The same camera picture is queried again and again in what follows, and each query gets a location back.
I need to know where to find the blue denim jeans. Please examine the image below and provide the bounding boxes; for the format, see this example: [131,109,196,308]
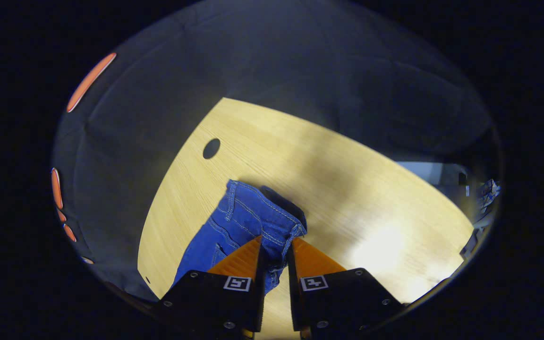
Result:
[172,178,308,296]

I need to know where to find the pale crumpled cloth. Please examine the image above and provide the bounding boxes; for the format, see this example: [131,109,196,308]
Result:
[477,178,502,211]

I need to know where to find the dark frame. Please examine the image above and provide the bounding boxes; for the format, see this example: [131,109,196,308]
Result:
[460,226,492,260]

